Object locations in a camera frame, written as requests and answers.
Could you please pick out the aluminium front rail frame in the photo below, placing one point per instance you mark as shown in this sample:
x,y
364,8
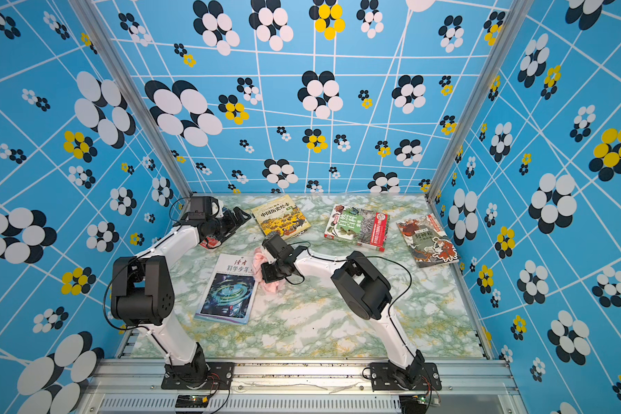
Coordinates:
x,y
303,386

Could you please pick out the green red dinosaur book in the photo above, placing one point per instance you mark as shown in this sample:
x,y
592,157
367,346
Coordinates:
x,y
358,226

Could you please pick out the right aluminium corner post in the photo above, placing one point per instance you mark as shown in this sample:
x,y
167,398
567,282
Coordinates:
x,y
513,23

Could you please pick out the left aluminium corner post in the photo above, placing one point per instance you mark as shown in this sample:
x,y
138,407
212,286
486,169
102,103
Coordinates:
x,y
89,18

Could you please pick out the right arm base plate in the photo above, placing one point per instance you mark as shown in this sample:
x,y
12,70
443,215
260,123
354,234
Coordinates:
x,y
385,376

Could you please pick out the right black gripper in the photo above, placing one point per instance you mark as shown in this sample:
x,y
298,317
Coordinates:
x,y
266,276

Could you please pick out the red manga book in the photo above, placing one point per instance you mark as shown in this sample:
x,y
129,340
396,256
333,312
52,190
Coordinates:
x,y
212,242

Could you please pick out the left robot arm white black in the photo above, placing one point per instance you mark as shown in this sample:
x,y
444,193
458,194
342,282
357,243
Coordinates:
x,y
142,292

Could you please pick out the red brown illustrated book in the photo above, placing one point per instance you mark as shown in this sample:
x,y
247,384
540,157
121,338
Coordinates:
x,y
427,241

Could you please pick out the white book with galaxy cover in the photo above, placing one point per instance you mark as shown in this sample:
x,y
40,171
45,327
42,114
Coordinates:
x,y
230,293

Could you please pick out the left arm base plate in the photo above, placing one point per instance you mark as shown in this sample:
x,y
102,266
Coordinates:
x,y
211,376

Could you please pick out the yellow Chinese history picture book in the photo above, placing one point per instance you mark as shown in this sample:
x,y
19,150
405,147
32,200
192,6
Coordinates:
x,y
281,216

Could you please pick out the aluminium corner post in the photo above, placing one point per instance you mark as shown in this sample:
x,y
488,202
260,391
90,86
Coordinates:
x,y
513,23
89,18

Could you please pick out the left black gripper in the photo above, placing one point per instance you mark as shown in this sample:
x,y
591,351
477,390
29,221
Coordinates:
x,y
233,224

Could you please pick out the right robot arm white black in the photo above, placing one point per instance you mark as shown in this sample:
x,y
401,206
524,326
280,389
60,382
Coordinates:
x,y
366,292

